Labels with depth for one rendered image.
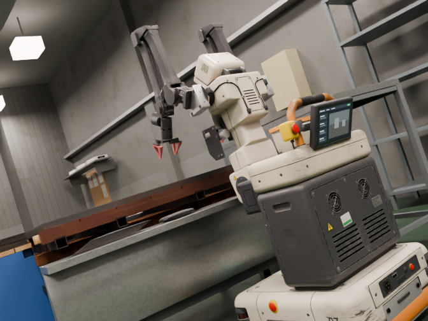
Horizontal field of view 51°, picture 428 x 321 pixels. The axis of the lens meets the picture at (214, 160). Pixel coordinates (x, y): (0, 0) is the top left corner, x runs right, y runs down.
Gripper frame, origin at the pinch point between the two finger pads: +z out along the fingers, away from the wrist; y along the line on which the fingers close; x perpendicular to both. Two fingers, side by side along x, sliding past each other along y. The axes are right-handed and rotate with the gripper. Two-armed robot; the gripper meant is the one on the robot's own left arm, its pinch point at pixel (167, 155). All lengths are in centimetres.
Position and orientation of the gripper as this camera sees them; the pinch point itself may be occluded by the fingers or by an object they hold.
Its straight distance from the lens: 230.6
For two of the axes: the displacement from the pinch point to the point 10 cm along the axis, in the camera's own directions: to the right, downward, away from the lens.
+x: 6.7, 2.2, -7.1
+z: 0.1, 9.5, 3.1
